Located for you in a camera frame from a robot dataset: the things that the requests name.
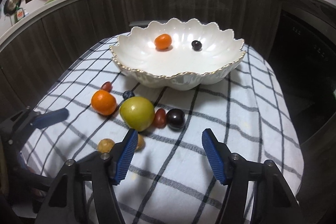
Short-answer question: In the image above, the dark purple plum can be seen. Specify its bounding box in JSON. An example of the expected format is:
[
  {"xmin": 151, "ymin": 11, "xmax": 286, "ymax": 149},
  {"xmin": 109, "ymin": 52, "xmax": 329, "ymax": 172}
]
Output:
[{"xmin": 191, "ymin": 40, "xmax": 202, "ymax": 51}]

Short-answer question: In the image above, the white checkered table cloth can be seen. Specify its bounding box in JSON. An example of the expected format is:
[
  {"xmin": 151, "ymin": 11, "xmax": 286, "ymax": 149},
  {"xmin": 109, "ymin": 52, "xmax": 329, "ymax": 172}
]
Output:
[{"xmin": 22, "ymin": 38, "xmax": 304, "ymax": 223}]

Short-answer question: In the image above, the orange mandarin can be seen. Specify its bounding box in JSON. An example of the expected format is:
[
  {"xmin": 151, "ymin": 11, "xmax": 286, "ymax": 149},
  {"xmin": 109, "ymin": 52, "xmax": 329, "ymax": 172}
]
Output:
[
  {"xmin": 91, "ymin": 90, "xmax": 117, "ymax": 116},
  {"xmin": 154, "ymin": 34, "xmax": 172, "ymax": 50}
]

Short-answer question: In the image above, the blueberry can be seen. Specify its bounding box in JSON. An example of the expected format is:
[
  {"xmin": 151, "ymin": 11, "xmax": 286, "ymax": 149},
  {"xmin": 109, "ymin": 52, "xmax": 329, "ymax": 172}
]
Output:
[{"xmin": 122, "ymin": 90, "xmax": 135, "ymax": 100}]

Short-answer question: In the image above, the built-in black dishwasher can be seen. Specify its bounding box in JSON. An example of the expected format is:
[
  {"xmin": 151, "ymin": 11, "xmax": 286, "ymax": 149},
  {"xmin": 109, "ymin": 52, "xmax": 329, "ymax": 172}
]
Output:
[{"xmin": 268, "ymin": 11, "xmax": 335, "ymax": 144}]

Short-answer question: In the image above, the white scalloped ceramic bowl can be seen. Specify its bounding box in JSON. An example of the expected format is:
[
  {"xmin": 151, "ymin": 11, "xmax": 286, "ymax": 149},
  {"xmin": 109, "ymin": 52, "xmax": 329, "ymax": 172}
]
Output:
[{"xmin": 110, "ymin": 18, "xmax": 246, "ymax": 91}]

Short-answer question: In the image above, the red cherry tomato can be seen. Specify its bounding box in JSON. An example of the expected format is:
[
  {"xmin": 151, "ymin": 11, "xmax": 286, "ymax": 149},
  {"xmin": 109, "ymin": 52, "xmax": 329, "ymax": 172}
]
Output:
[
  {"xmin": 101, "ymin": 81, "xmax": 113, "ymax": 93},
  {"xmin": 153, "ymin": 108, "xmax": 166, "ymax": 128}
]

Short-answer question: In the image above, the green apple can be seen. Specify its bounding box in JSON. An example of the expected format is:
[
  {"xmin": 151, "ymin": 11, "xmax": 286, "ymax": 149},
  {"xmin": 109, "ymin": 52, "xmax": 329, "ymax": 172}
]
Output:
[{"xmin": 119, "ymin": 96, "xmax": 155, "ymax": 132}]

